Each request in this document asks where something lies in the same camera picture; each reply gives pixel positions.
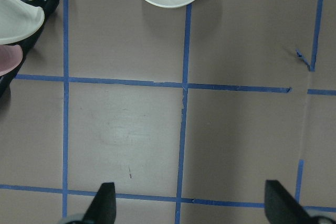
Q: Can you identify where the pink plate in rack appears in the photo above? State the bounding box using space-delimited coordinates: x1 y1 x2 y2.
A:
1 45 23 76

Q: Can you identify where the white plate in rack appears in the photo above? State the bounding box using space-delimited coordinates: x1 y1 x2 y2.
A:
1 0 45 45

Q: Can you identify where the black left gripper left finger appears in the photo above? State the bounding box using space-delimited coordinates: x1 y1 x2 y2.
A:
81 183 117 224

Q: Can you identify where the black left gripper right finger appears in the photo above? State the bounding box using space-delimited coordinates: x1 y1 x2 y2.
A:
264 180 321 224

